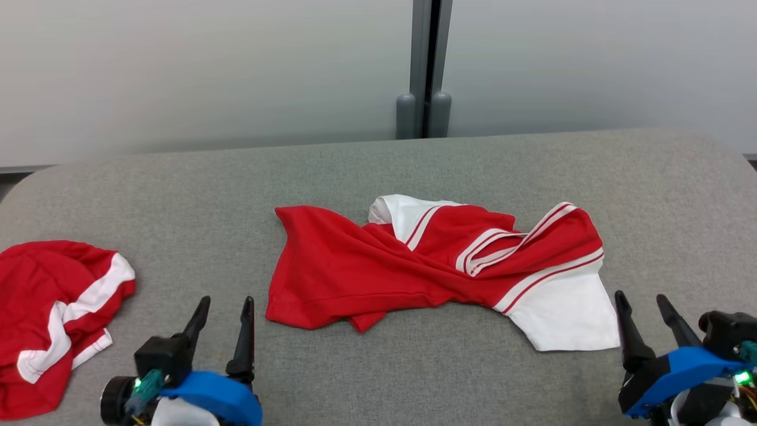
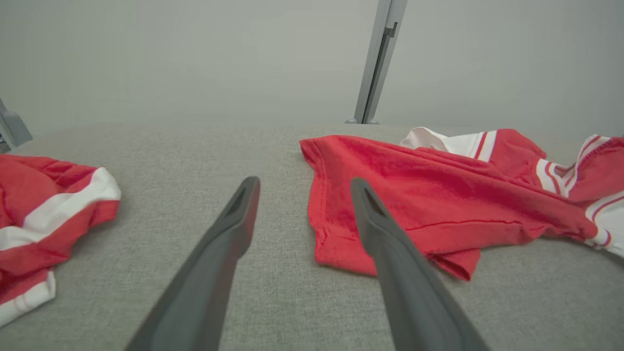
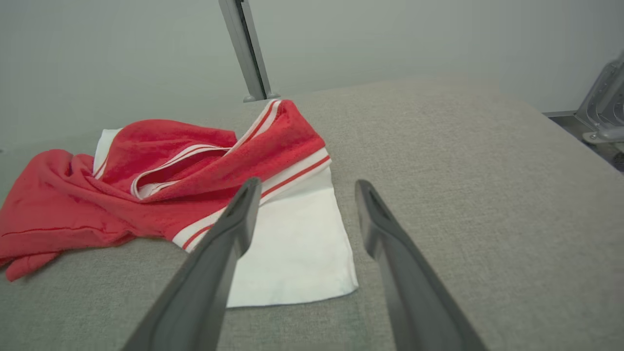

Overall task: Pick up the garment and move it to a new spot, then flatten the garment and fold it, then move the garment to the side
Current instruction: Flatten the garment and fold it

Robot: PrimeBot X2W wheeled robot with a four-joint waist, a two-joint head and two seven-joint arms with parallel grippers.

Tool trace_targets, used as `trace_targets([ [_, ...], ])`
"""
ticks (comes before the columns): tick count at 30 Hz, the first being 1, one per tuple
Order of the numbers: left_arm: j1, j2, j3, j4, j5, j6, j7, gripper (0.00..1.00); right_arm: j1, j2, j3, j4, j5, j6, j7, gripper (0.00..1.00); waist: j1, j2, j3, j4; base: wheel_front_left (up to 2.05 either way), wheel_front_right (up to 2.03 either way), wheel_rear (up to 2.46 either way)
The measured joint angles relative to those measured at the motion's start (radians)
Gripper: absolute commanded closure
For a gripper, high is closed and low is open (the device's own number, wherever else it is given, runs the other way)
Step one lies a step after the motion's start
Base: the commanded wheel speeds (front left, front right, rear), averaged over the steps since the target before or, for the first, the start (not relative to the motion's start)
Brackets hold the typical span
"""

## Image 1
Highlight grey cylindrical post foot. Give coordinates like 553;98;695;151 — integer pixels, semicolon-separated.
429;91;452;138
396;92;418;140

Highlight red shorts with white stripe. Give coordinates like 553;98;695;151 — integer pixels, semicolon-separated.
0;240;137;421

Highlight red and white jersey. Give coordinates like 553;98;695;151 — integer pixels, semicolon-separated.
264;194;620;353

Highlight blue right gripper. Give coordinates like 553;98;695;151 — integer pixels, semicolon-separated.
614;290;747;426

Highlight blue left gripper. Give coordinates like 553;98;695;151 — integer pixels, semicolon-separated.
151;296;263;426

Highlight left camera cable teal plug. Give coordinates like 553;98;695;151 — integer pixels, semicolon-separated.
121;368;166;426

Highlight grey partition post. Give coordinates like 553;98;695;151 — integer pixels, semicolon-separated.
409;0;454;140

